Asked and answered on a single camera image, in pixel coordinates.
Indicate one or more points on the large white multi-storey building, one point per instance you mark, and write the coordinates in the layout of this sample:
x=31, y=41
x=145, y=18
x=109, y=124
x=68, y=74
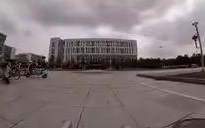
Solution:
x=96, y=50

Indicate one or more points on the row of dark trees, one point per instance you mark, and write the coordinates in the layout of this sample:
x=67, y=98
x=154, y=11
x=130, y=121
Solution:
x=170, y=62

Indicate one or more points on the raised kerbed planting bed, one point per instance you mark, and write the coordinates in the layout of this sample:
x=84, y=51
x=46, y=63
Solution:
x=186, y=76

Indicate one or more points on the tall pale lamp pole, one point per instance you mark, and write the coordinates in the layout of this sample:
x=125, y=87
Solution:
x=199, y=46

